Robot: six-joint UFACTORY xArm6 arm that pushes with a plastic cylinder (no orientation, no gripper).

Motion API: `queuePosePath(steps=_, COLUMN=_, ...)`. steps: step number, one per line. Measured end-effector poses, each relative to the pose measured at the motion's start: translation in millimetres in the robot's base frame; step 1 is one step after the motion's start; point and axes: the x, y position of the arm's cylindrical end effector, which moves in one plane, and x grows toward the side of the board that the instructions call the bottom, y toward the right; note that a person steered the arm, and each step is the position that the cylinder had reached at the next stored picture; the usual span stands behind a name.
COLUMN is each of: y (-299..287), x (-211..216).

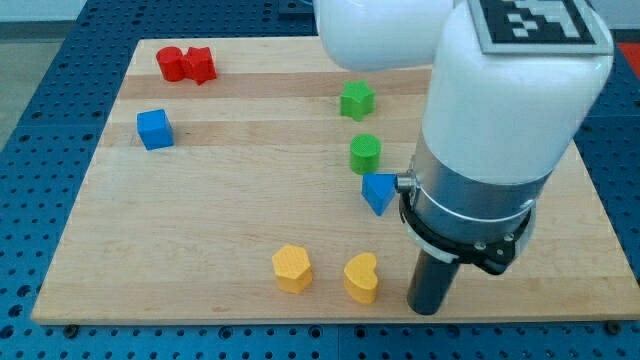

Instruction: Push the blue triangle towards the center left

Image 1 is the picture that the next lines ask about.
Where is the blue triangle block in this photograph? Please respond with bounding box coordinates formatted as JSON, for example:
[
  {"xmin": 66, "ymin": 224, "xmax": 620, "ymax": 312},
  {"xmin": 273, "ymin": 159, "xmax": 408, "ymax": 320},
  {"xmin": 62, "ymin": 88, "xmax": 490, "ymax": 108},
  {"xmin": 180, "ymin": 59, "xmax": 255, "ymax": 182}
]
[{"xmin": 361, "ymin": 173, "xmax": 396, "ymax": 216}]

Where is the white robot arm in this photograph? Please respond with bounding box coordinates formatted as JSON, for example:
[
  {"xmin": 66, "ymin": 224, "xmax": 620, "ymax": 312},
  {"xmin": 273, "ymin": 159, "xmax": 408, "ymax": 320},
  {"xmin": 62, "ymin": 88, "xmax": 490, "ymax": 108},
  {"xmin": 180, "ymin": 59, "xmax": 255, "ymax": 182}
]
[{"xmin": 313, "ymin": 0, "xmax": 614, "ymax": 274}]

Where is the green cylinder block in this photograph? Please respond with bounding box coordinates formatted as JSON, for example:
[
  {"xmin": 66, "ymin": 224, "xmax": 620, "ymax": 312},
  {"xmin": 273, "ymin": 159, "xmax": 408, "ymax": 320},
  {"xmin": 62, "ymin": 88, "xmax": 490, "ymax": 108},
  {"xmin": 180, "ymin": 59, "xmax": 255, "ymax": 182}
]
[{"xmin": 350, "ymin": 134, "xmax": 382, "ymax": 175}]

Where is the wooden board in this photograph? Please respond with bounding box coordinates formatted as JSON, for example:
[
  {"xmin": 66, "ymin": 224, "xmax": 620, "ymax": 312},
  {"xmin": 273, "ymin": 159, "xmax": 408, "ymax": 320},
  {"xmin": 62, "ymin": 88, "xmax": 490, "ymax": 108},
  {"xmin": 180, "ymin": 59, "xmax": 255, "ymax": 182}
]
[{"xmin": 30, "ymin": 35, "xmax": 640, "ymax": 326}]

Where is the green star block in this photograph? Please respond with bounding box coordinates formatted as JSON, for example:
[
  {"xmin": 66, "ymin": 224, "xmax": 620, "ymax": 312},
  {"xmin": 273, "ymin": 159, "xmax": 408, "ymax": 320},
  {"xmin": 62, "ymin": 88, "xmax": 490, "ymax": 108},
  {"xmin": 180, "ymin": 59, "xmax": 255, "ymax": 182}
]
[{"xmin": 340, "ymin": 80, "xmax": 375, "ymax": 122}]

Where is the yellow hexagon block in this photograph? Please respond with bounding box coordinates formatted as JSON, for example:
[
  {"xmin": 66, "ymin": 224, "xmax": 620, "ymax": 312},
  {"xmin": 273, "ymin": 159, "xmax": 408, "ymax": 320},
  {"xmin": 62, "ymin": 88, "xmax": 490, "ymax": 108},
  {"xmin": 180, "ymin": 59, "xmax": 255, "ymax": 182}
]
[{"xmin": 272, "ymin": 245, "xmax": 313, "ymax": 294}]

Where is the yellow heart block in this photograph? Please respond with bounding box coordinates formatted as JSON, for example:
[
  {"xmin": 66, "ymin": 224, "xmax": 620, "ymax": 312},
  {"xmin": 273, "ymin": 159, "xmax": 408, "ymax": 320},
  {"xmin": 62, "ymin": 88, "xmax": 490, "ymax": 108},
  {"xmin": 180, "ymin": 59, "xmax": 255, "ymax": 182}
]
[{"xmin": 343, "ymin": 252, "xmax": 379, "ymax": 304}]

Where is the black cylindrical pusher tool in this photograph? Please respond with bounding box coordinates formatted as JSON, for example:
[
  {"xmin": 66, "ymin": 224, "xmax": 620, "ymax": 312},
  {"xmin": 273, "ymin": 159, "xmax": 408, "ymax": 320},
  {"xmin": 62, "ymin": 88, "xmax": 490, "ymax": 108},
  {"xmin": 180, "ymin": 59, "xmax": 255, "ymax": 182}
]
[{"xmin": 407, "ymin": 251, "xmax": 460, "ymax": 315}]

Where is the red star block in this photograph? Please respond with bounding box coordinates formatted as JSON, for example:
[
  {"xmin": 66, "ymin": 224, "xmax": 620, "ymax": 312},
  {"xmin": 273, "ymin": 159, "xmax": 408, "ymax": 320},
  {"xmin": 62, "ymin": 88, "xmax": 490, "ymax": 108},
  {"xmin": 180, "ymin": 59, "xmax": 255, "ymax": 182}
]
[{"xmin": 180, "ymin": 47, "xmax": 217, "ymax": 85}]

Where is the blue cube block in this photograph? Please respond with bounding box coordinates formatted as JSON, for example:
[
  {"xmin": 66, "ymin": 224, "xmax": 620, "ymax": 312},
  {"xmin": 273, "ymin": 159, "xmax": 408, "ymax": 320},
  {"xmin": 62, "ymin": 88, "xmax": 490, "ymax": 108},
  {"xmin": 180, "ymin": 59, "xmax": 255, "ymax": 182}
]
[{"xmin": 136, "ymin": 109, "xmax": 174, "ymax": 150}]

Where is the red cylinder block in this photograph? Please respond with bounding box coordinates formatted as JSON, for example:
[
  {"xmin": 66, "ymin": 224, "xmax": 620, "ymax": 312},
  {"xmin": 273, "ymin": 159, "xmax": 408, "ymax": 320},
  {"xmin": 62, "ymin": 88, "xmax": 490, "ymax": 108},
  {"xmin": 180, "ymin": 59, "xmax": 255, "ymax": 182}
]
[{"xmin": 156, "ymin": 46, "xmax": 185, "ymax": 82}]

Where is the black white fiducial marker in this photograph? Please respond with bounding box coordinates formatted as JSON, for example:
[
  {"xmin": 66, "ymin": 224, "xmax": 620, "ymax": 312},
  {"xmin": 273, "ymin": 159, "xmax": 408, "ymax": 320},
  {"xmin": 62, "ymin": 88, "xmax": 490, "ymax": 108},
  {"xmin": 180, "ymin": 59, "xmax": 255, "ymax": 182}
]
[{"xmin": 467, "ymin": 0, "xmax": 613, "ymax": 56}]

